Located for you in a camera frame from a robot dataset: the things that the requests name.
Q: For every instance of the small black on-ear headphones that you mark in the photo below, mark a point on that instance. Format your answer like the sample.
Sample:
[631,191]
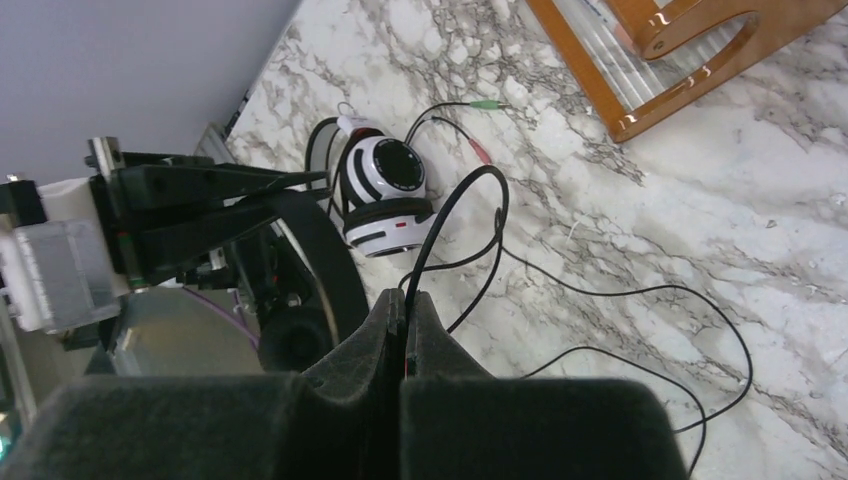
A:
[322,300]

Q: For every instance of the white black gaming headset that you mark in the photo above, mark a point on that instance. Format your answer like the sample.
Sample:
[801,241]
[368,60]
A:
[382,181]

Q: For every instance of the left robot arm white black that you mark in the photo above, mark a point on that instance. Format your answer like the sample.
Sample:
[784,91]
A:
[157,324]

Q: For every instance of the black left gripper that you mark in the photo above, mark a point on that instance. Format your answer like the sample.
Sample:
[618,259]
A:
[56,267]

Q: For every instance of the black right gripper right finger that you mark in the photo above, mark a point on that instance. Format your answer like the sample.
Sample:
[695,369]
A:
[458,422]

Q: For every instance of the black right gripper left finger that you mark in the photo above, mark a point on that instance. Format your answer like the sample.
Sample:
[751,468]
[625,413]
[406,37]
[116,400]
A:
[337,420]

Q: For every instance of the wooden orange shelf rack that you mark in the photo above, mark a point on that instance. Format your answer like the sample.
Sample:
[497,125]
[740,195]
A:
[639,62]

